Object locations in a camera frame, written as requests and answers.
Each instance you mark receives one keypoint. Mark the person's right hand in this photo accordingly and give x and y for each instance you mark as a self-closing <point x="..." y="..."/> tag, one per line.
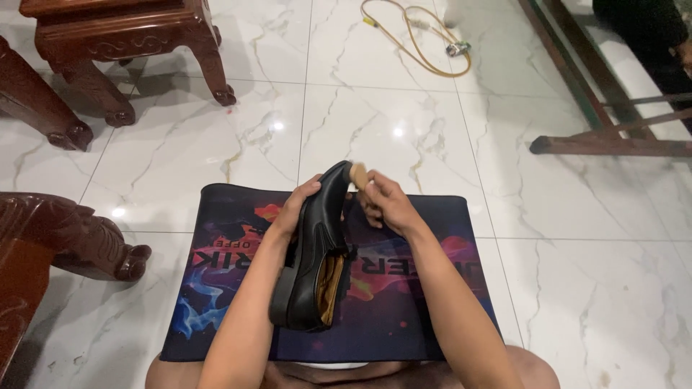
<point x="390" y="208"/>

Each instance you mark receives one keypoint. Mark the person's left hand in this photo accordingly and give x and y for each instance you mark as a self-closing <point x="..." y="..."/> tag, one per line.
<point x="292" y="210"/>

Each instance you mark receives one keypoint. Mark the person's right fingers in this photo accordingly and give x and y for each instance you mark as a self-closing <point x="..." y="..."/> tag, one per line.
<point x="370" y="208"/>

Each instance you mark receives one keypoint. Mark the tan shoe brush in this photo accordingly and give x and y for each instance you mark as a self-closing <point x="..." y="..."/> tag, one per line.
<point x="359" y="175"/>

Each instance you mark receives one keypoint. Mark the black leather shoe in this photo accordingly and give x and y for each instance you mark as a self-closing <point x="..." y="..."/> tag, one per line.
<point x="316" y="254"/>

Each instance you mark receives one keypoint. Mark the dark printed mat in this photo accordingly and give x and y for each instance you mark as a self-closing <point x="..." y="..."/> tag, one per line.
<point x="389" y="292"/>

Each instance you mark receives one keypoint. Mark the person's legs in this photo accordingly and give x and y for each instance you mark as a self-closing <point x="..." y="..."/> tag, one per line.
<point x="346" y="375"/>

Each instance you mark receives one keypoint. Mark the small electric plug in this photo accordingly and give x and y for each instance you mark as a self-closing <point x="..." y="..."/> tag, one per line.
<point x="457" y="48"/>

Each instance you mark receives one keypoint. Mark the carved wooden stool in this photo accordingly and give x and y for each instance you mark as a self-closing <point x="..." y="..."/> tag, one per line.
<point x="130" y="48"/>

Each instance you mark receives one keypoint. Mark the carved wooden armchair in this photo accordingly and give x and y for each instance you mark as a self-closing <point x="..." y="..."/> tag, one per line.
<point x="59" y="254"/>

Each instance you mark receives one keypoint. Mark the carved wooden chair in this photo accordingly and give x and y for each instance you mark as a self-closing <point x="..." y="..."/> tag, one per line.
<point x="38" y="102"/>

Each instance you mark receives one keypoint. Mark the dark wooden table frame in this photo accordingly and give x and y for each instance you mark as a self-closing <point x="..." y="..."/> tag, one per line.
<point x="605" y="108"/>

